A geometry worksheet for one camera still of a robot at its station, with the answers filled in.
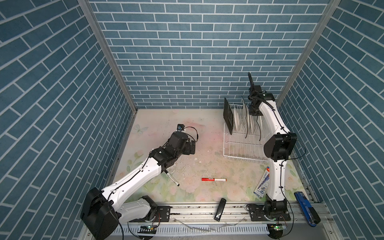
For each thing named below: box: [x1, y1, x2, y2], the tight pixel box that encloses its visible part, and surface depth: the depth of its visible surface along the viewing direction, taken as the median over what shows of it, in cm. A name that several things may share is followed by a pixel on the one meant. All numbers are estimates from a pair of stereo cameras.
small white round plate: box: [233, 106, 239, 132], surface depth 101 cm
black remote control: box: [214, 198, 227, 222], surface depth 75 cm
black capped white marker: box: [164, 169, 180, 187], surface depth 86 cm
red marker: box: [201, 178, 227, 182], surface depth 86 cm
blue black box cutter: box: [294, 191, 321, 227], surface depth 74 cm
